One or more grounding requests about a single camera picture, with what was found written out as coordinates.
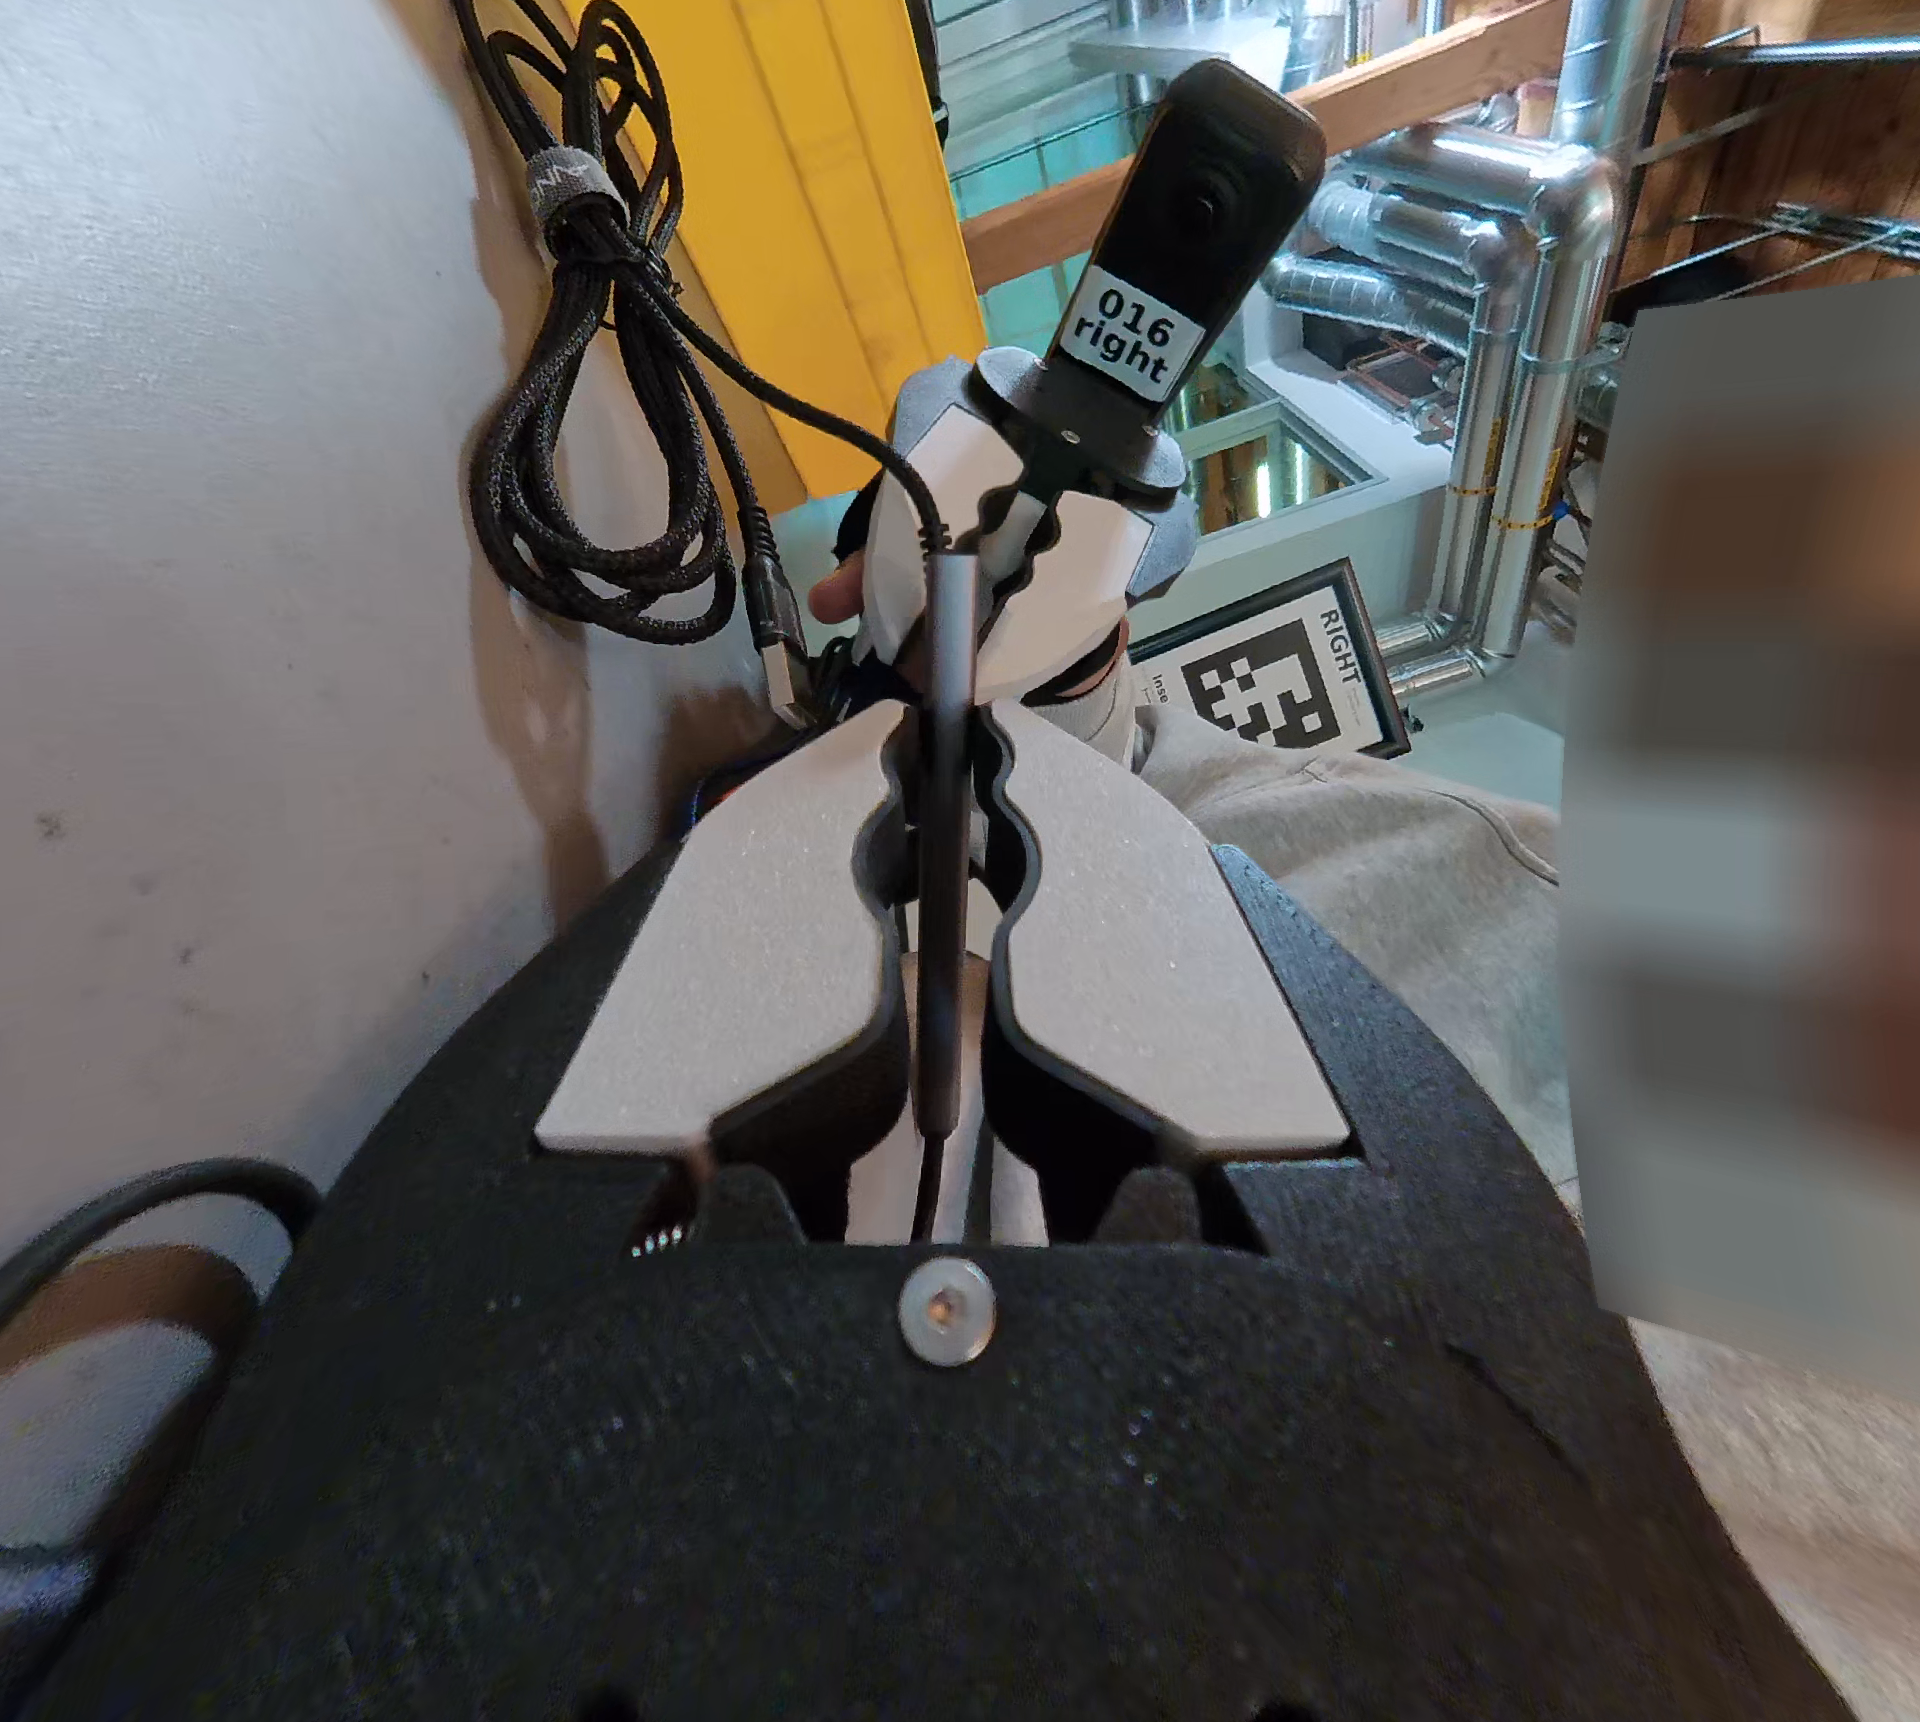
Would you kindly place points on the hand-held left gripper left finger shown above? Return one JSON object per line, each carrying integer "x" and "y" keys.
{"x": 751, "y": 944}

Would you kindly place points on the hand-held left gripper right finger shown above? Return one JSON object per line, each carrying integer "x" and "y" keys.
{"x": 1155, "y": 957}

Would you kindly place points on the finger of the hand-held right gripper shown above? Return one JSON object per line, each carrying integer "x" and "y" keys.
{"x": 909, "y": 553}
{"x": 1073, "y": 584}

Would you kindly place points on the grey usb hub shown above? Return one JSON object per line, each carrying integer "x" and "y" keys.
{"x": 949, "y": 778}

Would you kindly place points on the person's right forearm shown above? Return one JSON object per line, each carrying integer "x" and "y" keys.
{"x": 1087, "y": 716}

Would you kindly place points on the white desk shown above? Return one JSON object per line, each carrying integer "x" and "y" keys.
{"x": 224, "y": 553}

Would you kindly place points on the person's right hand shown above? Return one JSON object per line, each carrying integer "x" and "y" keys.
{"x": 837, "y": 592}

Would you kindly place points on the grey sweatshirt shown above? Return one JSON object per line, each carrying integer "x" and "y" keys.
{"x": 1352, "y": 881}

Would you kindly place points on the framed black white marker sign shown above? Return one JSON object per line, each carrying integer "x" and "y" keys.
{"x": 1275, "y": 673}

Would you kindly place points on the wooden railing beam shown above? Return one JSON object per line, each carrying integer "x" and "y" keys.
{"x": 1426, "y": 58}

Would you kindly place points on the yellow folding panel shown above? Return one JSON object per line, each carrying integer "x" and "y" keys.
{"x": 751, "y": 103}

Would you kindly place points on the silver duct pipes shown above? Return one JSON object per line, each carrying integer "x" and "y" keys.
{"x": 1546, "y": 328}

